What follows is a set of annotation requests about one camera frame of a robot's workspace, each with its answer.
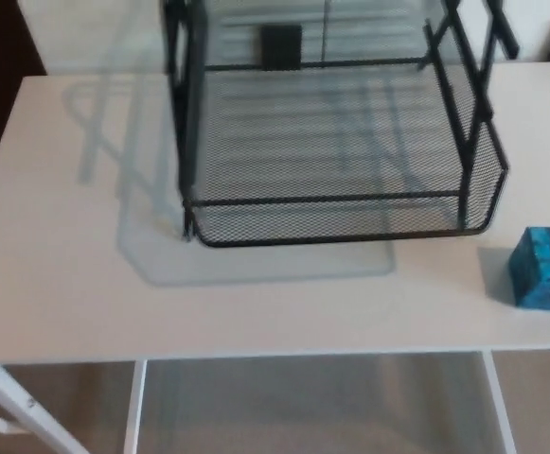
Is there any black mesh file tray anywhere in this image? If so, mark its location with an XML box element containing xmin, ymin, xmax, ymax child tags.
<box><xmin>158</xmin><ymin>0</ymin><xmax>521</xmax><ymax>251</ymax></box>

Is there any white desk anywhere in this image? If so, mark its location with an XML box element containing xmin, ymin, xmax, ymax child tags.
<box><xmin>0</xmin><ymin>60</ymin><xmax>550</xmax><ymax>454</ymax></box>

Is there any blue patterned cube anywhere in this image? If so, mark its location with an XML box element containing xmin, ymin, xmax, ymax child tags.
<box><xmin>507</xmin><ymin>226</ymin><xmax>550</xmax><ymax>313</ymax></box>

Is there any dark brown wooden door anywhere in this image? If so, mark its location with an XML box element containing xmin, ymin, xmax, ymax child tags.
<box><xmin>0</xmin><ymin>0</ymin><xmax>46</xmax><ymax>180</ymax></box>

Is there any black wall outlet plate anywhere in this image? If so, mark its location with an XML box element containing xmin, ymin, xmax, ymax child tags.
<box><xmin>260</xmin><ymin>25</ymin><xmax>303</xmax><ymax>72</ymax></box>

